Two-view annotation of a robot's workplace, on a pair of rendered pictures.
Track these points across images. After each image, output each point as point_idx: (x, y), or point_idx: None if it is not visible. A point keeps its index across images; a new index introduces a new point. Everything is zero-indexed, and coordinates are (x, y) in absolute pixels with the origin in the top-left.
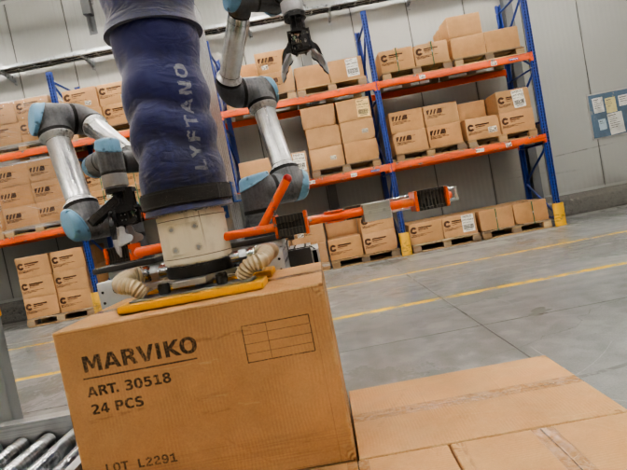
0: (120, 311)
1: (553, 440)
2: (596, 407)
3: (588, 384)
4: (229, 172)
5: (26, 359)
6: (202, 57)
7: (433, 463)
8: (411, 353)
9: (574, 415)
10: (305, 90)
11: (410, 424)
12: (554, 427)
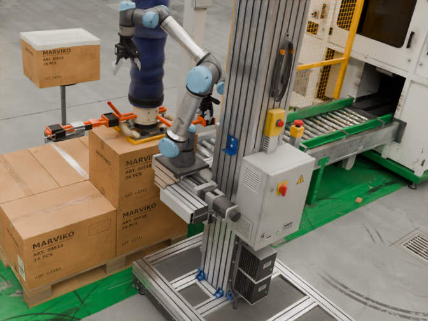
0: None
1: (27, 190)
2: (9, 205)
3: (8, 216)
4: (237, 130)
5: None
6: (239, 37)
7: (64, 180)
8: None
9: (18, 200)
10: None
11: (77, 193)
12: (25, 195)
